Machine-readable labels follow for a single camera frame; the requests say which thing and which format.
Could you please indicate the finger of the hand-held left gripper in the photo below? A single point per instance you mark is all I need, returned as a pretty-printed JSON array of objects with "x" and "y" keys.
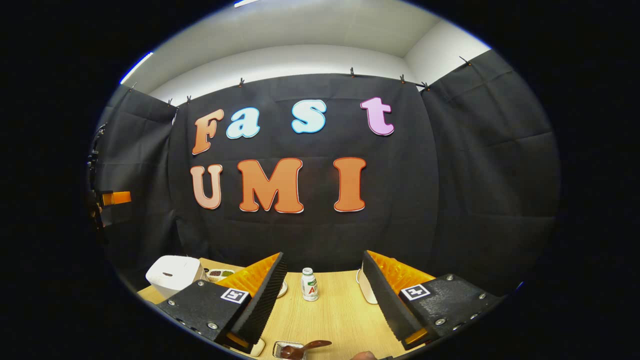
[{"x": 117, "y": 198}]

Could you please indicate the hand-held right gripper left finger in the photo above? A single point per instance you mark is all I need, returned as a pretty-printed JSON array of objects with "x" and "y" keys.
[{"x": 262, "y": 305}]

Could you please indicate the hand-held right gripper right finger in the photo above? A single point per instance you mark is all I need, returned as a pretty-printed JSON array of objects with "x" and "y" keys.
[{"x": 387, "y": 305}]

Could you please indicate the brown wooden spoon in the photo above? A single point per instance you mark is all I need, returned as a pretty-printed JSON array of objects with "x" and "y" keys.
[{"x": 312, "y": 345}]

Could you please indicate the white rice cooker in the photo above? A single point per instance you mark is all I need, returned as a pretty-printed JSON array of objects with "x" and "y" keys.
[{"x": 172, "y": 280}]

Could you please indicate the cream rice box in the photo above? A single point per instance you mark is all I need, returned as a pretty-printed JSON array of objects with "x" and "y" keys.
[{"x": 258, "y": 347}]

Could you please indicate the white toaster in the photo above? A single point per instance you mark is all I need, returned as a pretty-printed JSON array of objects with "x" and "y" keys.
[{"x": 367, "y": 292}]

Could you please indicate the white round plate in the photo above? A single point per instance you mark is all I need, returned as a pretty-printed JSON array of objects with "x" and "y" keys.
[{"x": 283, "y": 290}]

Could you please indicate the white drink bottle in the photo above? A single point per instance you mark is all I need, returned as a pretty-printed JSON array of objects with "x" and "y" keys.
[{"x": 309, "y": 287}]

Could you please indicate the white divided sauce dish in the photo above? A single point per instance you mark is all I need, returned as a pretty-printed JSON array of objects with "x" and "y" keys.
[{"x": 220, "y": 274}]

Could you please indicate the black backdrop cloth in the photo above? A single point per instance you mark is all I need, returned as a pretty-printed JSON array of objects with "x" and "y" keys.
[{"x": 475, "y": 175}]

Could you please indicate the ceiling light panel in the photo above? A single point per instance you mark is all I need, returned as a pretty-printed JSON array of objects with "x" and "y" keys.
[{"x": 247, "y": 3}]

